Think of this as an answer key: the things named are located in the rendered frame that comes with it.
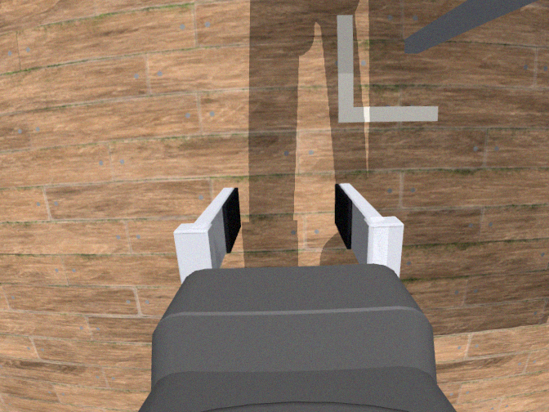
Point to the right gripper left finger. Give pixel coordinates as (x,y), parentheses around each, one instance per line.
(193,253)

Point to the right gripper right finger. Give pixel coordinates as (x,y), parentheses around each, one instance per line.
(384,244)

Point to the wooden table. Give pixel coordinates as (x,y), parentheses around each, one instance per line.
(450,30)

